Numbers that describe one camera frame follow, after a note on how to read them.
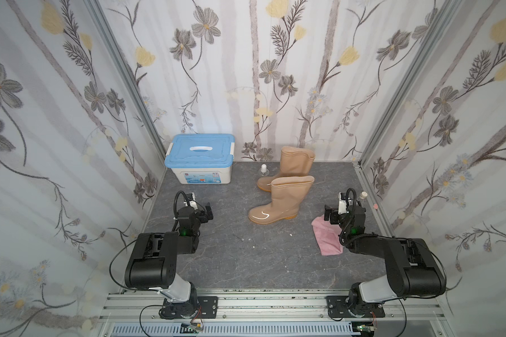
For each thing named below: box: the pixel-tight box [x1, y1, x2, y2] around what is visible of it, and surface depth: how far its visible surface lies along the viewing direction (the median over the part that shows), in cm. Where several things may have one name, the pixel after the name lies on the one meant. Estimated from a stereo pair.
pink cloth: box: [311, 214, 343, 256], surface depth 91 cm
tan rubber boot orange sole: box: [256, 146, 316, 193], surface depth 94 cm
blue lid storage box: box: [164, 133, 236, 185], surface depth 104 cm
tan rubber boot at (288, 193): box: [248, 175, 315, 224], surface depth 91 cm
